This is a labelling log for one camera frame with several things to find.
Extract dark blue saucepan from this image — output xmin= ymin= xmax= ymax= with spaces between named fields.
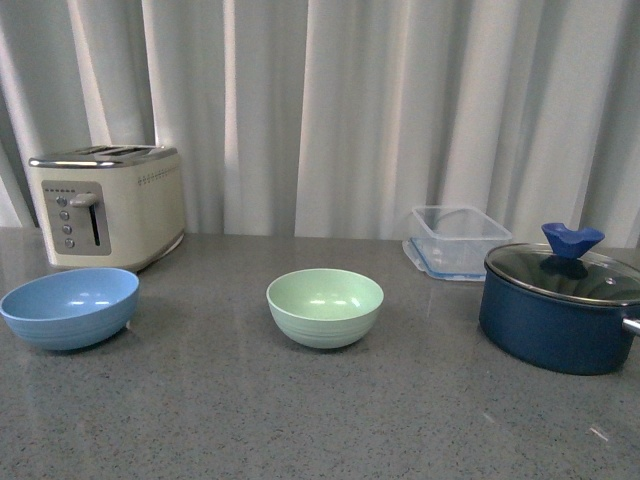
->
xmin=479 ymin=273 xmax=639 ymax=375

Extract clear plastic food container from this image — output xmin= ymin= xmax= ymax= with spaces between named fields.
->
xmin=402 ymin=206 xmax=512 ymax=282

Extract blue plastic bowl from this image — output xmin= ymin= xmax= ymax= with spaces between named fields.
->
xmin=1 ymin=268 xmax=140 ymax=351

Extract white pleated curtain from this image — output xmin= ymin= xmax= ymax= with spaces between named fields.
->
xmin=1 ymin=1 xmax=639 ymax=248

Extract glass lid with blue knob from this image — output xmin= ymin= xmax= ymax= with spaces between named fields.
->
xmin=485 ymin=222 xmax=639 ymax=306

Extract cream four-slot toaster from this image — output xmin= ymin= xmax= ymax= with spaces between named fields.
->
xmin=27 ymin=145 xmax=186 ymax=272

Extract green plastic bowl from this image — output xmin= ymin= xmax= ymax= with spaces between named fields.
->
xmin=266 ymin=268 xmax=384 ymax=349

